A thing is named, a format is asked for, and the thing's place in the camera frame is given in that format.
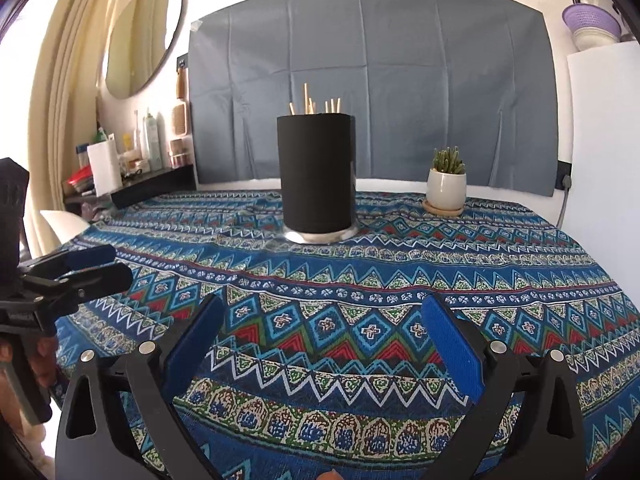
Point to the red lidded container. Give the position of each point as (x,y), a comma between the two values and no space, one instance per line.
(80,181)

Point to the white chair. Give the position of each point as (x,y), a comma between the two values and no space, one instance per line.
(62,225)

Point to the tall grey spray bottle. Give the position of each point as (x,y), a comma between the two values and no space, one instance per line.
(152,142)

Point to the round wall mirror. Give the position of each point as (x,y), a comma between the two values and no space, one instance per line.
(142,37)

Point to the black wall socket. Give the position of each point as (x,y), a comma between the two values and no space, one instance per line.
(564,174)

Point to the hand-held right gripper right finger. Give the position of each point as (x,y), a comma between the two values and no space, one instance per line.
(450,345)

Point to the person's left hand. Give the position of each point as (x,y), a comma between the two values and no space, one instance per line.
(45,360)

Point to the blue patterned tablecloth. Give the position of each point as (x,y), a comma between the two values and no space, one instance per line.
(325,285)

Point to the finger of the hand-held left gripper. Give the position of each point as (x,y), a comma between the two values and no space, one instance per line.
(90,256)
(100,282)

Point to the wooden wall box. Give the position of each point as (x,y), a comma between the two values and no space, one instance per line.
(179,119)

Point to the black cylindrical utensil holder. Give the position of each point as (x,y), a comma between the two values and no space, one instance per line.
(315,175)

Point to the succulent in white pot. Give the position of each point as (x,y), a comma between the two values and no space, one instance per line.
(446,185)

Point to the person's right hand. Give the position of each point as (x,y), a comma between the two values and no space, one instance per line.
(331,475)

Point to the white bowl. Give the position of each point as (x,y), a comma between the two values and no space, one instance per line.
(595,40)

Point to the white refrigerator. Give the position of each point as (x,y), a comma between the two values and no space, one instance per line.
(605,160)

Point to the black side shelf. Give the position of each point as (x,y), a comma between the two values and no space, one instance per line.
(150,185)

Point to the white paper towel roll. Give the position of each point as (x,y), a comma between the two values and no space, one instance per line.
(105,167)

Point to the set of wooden chopsticks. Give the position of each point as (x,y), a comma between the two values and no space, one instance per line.
(305,102)

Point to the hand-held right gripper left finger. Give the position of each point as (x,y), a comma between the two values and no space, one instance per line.
(192,345)

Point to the cream curtain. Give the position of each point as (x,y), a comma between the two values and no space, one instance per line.
(60,85)

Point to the purple colander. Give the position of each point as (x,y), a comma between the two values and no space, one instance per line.
(590,17)

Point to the grey cloth backdrop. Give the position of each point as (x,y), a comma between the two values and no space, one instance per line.
(400,60)

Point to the round wooden coaster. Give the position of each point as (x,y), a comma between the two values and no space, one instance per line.
(442,211)

